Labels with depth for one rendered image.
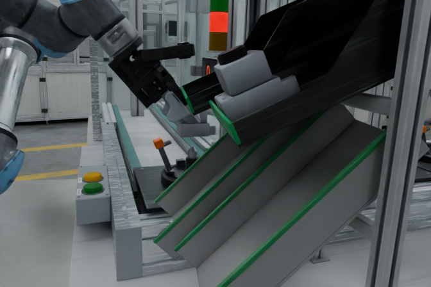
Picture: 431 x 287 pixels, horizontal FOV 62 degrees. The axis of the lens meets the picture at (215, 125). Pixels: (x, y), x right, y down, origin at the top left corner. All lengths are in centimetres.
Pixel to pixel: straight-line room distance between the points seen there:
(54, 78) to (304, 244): 580
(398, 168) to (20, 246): 73
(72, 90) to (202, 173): 555
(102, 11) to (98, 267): 48
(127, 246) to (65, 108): 550
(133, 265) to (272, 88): 45
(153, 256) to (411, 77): 53
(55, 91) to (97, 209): 531
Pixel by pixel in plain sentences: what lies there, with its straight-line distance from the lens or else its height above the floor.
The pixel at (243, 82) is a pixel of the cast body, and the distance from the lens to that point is 35.
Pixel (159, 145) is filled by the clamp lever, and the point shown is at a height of 106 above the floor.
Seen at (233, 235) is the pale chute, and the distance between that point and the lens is 48.
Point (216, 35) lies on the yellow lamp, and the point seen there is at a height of 130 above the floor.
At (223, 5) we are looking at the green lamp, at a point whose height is 138.
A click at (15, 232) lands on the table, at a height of 86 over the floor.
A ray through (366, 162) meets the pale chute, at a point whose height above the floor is 117.
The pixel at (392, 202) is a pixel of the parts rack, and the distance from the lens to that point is 35.
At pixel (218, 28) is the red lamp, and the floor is 132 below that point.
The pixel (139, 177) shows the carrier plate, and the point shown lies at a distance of 86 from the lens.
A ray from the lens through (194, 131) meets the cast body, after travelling 78.
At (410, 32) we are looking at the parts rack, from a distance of 34.
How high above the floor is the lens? 127
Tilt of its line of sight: 12 degrees down
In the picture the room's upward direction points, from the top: 2 degrees clockwise
